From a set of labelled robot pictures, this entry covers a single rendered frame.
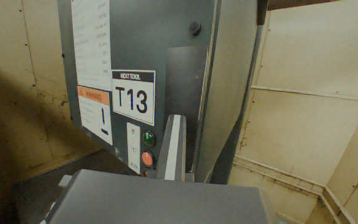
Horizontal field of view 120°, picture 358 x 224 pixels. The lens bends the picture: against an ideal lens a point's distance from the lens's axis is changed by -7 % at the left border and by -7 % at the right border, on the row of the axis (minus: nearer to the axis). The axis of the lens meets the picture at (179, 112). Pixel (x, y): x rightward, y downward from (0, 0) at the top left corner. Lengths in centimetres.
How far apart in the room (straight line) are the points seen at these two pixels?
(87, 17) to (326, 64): 124
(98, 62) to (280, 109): 114
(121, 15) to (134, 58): 7
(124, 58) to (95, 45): 9
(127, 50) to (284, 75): 109
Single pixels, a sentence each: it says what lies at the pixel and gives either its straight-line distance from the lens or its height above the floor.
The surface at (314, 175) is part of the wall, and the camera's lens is 140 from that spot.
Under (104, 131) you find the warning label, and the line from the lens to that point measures 28.
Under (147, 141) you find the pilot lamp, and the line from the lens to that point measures 17.
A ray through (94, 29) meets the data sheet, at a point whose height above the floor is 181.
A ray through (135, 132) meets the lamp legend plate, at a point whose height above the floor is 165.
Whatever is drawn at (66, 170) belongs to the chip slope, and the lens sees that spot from 160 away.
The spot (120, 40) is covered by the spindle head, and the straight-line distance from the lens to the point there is 21.
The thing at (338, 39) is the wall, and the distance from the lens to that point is 126.
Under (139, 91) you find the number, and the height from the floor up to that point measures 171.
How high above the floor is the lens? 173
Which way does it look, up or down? 15 degrees down
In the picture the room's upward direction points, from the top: 5 degrees clockwise
